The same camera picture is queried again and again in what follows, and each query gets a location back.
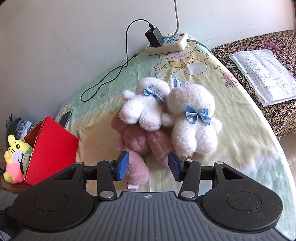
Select pink plush rabbit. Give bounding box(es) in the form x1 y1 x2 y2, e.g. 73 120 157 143
110 110 174 189

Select white plush rabbit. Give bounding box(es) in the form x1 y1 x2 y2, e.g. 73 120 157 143
119 77 171 132
162 75 222 157

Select yellow tiger plush toy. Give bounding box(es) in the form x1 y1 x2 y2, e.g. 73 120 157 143
4 135 33 183

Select red cardboard box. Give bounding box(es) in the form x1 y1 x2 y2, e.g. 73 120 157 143
12 116 78 189

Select cartoon bear bed sheet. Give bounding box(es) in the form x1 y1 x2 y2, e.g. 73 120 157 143
55 43 295 240

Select black smartphone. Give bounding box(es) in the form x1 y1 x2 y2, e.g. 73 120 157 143
59 110 72 128

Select pile of folded clothes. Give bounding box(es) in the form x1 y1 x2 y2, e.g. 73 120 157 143
6 115 33 140

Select brown patterned mattress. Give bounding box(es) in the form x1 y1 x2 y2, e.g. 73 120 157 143
212 30 295 138

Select white power strip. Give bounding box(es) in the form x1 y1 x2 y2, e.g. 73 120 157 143
145 33 189 56

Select printed paper sheets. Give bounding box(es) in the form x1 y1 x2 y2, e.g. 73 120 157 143
229 49 295 107

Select black charger adapter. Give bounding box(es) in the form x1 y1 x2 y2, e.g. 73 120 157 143
145 27 165 48

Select black charging cable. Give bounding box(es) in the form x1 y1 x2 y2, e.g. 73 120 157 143
80 19 155 103

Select grey power strip cord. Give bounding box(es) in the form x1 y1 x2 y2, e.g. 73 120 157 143
172 0 181 36

